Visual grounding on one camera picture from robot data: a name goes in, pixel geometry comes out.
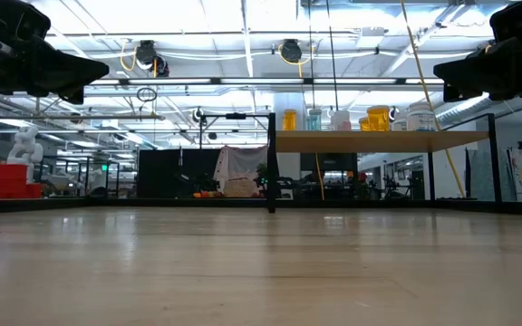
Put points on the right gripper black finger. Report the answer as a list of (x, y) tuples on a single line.
[(458, 95), (478, 72)]

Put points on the white bottle blue label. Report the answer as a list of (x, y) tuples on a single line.
[(421, 118)]

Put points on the white medicine bottle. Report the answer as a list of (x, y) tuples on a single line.
[(400, 124)]

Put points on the amber pill bottle yellow label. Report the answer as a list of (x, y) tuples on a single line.
[(379, 118)]

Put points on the large amber pill bottle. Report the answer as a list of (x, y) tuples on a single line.
[(363, 125)]

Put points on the clear pill bottle mixed pills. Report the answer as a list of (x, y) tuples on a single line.
[(340, 118)]

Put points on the small amber pill bottle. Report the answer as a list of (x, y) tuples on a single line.
[(289, 120)]

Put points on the small black ceiling reel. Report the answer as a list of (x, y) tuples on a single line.
[(197, 114), (394, 113)]

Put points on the red storage crate stack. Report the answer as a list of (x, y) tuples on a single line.
[(9, 181)]

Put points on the black partition panel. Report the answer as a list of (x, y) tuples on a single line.
[(166, 172)]

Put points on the white draped cloth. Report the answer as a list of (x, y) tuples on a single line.
[(240, 160)]

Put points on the woven wicker basket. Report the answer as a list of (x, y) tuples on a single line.
[(240, 188)]

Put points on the silver ceiling air duct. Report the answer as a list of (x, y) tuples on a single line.
[(469, 106)]

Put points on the black metal table frame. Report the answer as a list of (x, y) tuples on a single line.
[(170, 204)]

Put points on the black metal gantry frame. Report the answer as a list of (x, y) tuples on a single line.
[(236, 116)]

